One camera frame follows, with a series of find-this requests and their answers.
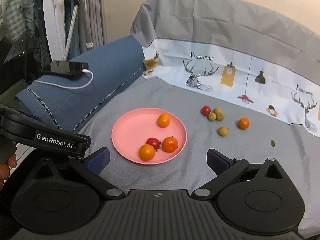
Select pale yellow longan fruit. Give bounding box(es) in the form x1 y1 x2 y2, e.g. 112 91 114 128
217 126 229 137

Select round orange tangerine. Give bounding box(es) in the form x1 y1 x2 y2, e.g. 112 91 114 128
238 118 250 130

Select yellow-green longan fruit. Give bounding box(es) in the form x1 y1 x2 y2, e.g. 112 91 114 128
207 112 216 121
214 107 222 114
216 112 225 121

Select oval orange kumquat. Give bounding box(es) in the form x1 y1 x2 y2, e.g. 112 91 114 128
138 144 156 161

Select orange tangerine with stem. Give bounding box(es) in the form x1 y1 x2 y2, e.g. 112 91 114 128
162 137 178 153

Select small orange kumquat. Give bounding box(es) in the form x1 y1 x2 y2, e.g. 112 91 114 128
157 113 171 128

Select dark red cherry tomato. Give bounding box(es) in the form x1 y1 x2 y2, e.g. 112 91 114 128
146 138 161 151

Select person's left hand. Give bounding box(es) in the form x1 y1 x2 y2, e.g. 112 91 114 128
0 153 17 190

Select pink round plate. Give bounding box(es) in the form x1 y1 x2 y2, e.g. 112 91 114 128
111 108 188 165

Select black smartphone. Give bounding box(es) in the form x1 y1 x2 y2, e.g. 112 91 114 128
41 61 89 79

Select grey printed sofa cover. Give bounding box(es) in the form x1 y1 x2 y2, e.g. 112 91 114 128
84 0 319 237

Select grey radiator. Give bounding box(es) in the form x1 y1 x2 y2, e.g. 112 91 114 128
78 0 107 53

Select white charging cable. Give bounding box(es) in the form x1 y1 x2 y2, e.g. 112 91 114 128
32 68 94 90

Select white ring lamp stand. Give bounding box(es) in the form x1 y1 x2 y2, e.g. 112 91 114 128
42 0 80 60

